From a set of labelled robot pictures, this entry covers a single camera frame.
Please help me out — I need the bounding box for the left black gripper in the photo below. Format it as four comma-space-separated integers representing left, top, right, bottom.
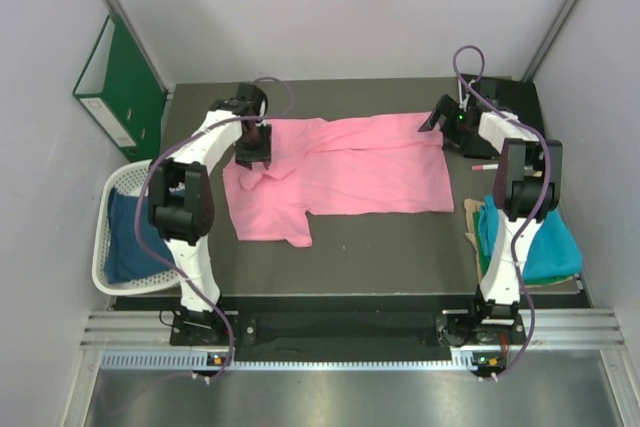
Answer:
234, 121, 271, 170

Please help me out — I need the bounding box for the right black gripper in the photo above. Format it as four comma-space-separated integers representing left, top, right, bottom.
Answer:
419, 96, 474, 155

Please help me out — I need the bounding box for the pink towel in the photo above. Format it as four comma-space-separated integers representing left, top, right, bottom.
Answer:
223, 113, 454, 248

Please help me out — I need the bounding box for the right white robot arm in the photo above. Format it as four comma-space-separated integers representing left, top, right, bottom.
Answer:
419, 95, 563, 344

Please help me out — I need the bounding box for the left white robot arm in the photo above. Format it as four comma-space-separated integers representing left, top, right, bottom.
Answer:
147, 83, 272, 346

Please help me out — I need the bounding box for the pink marker pen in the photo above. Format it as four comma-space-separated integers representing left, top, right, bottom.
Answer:
471, 163, 499, 171

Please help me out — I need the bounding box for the green folded towel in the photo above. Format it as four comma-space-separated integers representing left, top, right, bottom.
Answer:
477, 213, 575, 288

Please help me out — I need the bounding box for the green lever arch binder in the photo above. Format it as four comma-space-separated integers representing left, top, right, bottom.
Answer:
72, 16, 166, 162

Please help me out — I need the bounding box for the white perforated plastic basket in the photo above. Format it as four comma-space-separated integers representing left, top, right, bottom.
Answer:
91, 160, 179, 296

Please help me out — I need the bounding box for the dark blue towel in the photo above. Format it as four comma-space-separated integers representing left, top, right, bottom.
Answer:
104, 188, 171, 284

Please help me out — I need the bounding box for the turquoise folded towel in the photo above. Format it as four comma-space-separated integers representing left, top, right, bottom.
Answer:
480, 195, 583, 282

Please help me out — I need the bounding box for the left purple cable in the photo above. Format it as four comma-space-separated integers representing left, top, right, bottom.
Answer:
135, 76, 295, 379

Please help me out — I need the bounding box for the purple cable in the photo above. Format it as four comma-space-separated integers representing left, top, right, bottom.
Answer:
452, 44, 551, 381
135, 76, 295, 379

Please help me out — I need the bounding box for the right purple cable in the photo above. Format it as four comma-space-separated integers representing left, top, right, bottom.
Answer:
452, 44, 551, 381

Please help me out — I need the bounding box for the grey slotted cable duct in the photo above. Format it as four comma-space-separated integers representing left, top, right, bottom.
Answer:
100, 350, 500, 372

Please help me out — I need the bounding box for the aluminium extrusion rail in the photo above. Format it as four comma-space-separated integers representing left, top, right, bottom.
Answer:
80, 309, 625, 350

